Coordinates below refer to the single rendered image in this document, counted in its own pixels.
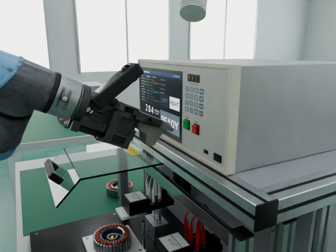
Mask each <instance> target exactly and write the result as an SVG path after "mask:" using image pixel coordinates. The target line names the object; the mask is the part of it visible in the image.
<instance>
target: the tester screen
mask: <svg viewBox="0 0 336 252"><path fill-rule="evenodd" d="M143 71H144V73H143V75H141V76H140V99H141V112H144V113H146V114H149V115H151V116H154V117H156V118H158V119H160V110H163V111H165V112H168V113H170V114H173V115H176V116H178V117H179V137H178V136H176V135H174V134H172V133H170V132H168V131H166V130H165V131H164V132H166V133H168V134H170V135H171V136H173V137H175V138H177V139H179V140H180V111H181V75H180V74H173V73H165V72H158V71H151V70H143ZM160 94H163V95H166V96H170V97H173V98H177V99H179V111H176V110H173V109H171V108H168V107H165V106H162V105H161V99H160ZM146 104H148V105H151V106H153V107H154V115H153V114H151V113H149V112H146Z"/></svg>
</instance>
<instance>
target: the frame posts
mask: <svg viewBox="0 0 336 252"><path fill-rule="evenodd" d="M147 176H148V173H147V172H145V171H144V170H143V193H144V194H145V195H146V194H147V192H146V183H147V182H146V180H147ZM150 179H151V176H150V175H149V176H148V183H149V184H150V188H151V193H152V190H153V184H154V179H153V178H152V179H151V183H150ZM117 180H118V201H119V207H122V200H123V196H122V195H123V194H127V193H129V185H128V171H126V172H121V173H118V174H117ZM297 220H298V219H297V218H292V219H289V220H287V221H284V222H281V223H278V224H276V228H275V231H273V232H271V235H270V245H269V252H293V248H294V240H295V232H296V224H297ZM228 232H229V235H228V252H253V246H254V236H255V235H254V234H253V233H252V232H251V231H249V230H248V229H247V228H245V227H244V226H243V225H241V226H238V227H235V228H232V229H229V230H228Z"/></svg>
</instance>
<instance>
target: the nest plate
mask: <svg viewBox="0 0 336 252"><path fill-rule="evenodd" d="M126 227H128V228H129V229H130V231H131V244H130V246H129V248H127V250H125V251H123V252H146V251H145V250H144V249H143V247H142V245H141V244H140V242H139V240H138V239H137V237H136V236H135V234H134V233H133V231H132V230H131V228H130V227H129V225H126ZM82 241H83V244H84V246H85V249H86V252H97V251H96V250H95V249H94V243H93V235H89V236H85V237H83V238H82Z"/></svg>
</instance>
